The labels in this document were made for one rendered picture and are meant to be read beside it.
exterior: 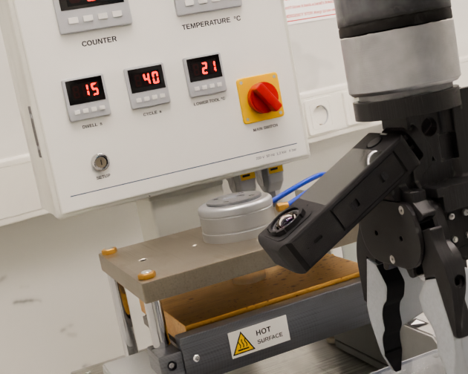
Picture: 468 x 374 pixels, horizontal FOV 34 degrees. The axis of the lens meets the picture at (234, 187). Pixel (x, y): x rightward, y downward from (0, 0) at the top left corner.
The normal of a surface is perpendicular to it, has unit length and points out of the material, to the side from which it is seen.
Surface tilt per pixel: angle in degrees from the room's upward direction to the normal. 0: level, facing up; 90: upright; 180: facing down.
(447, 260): 65
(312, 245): 91
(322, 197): 28
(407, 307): 107
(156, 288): 90
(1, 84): 90
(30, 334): 90
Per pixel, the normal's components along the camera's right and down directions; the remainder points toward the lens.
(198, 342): 0.37, 0.07
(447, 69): 0.60, 0.01
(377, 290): -0.91, 0.22
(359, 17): -0.71, 0.23
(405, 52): -0.10, 0.17
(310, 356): -0.18, -0.97
